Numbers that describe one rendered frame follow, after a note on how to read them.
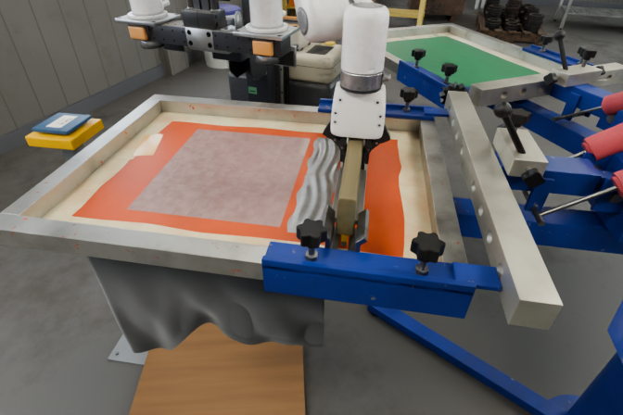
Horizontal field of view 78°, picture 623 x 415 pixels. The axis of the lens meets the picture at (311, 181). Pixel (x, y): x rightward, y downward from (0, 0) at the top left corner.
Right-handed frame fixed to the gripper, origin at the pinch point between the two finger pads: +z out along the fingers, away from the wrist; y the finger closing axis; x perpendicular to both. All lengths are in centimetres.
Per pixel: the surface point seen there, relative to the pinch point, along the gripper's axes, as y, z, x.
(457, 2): -125, 71, -624
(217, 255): 18.8, 2.6, 28.6
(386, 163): -7.1, 6.0, -8.5
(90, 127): 70, 6, -13
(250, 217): 17.8, 6.0, 15.2
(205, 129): 39.9, 6.0, -17.3
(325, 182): 5.4, 5.2, 2.8
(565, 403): -81, 100, -13
